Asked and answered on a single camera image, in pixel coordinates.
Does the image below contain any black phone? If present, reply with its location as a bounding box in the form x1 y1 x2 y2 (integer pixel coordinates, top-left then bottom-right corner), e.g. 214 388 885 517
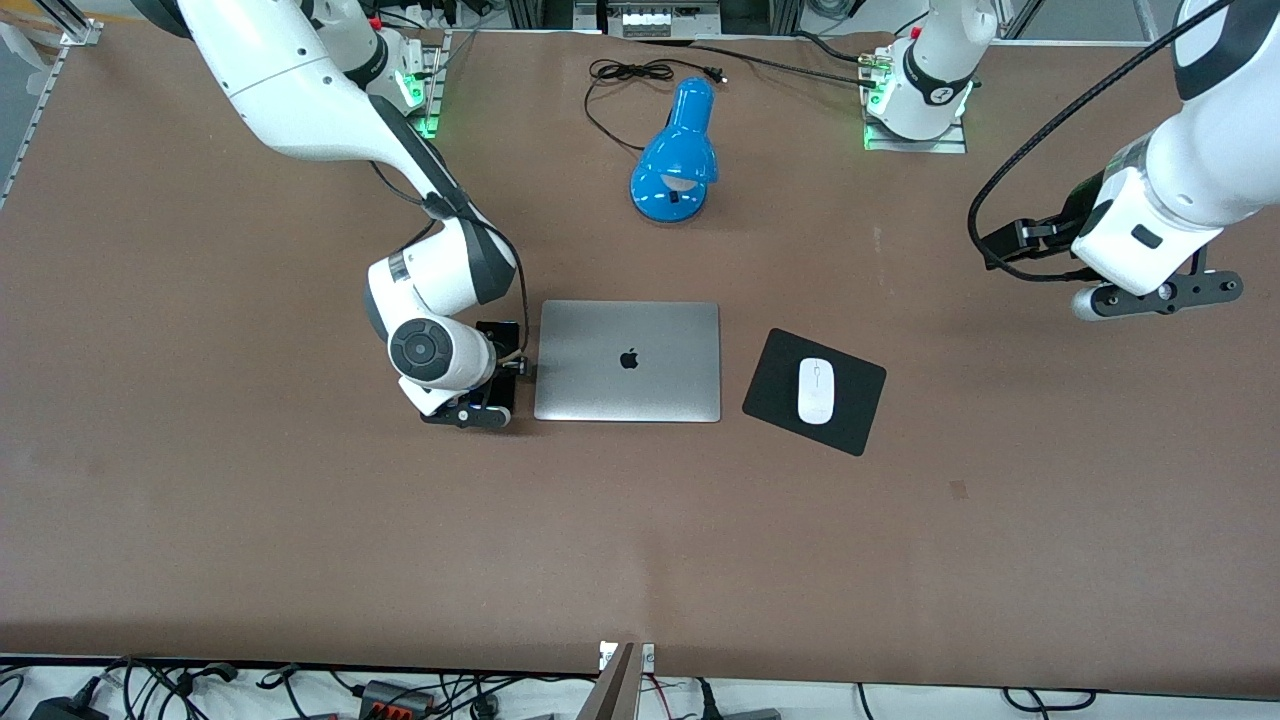
477 320 523 421

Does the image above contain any white computer mouse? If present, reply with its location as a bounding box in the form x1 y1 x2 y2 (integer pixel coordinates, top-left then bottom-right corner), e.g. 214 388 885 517
797 357 836 425

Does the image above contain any black mouse pad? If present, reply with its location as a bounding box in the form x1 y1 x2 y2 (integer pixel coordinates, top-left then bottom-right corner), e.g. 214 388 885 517
742 327 888 458

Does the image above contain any silver closed laptop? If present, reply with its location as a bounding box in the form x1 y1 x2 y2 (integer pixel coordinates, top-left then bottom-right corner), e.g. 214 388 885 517
533 300 722 424

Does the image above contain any blue desk lamp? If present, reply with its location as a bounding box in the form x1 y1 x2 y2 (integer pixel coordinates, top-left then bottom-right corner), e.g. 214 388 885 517
630 77 719 225

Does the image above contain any grey connector with orange levers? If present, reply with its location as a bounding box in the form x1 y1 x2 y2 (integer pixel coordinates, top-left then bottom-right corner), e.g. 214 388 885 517
360 680 436 720

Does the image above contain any black power adapter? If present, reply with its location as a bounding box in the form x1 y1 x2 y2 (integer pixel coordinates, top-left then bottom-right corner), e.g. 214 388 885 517
30 695 109 720

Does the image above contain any black right camera mount bracket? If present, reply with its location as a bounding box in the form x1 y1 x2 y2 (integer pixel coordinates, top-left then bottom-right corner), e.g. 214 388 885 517
420 395 512 431

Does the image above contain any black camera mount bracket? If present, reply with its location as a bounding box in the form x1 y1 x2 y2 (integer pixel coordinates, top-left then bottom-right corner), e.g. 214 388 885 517
420 395 512 431
1090 250 1244 319

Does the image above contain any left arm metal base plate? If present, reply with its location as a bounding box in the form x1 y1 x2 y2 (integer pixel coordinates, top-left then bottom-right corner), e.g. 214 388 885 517
862 50 969 154

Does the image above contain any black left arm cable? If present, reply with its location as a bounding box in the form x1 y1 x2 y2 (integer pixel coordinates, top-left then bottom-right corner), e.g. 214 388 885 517
968 0 1226 283

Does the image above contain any black left camera mount bracket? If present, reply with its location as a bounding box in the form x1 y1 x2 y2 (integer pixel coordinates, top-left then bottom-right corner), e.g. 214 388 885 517
1090 250 1244 319

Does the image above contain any black lamp power cord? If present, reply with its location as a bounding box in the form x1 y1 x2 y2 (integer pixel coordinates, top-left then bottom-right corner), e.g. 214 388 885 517
583 58 728 153

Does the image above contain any black braided table cable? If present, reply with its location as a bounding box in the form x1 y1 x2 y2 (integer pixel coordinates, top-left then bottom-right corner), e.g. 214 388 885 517
640 30 886 89

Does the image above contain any wooden post with bracket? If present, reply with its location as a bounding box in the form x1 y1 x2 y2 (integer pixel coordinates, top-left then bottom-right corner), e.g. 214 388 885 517
575 640 656 720

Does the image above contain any black looped floor cable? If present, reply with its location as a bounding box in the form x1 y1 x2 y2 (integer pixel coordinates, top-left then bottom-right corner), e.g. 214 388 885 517
1005 688 1098 714

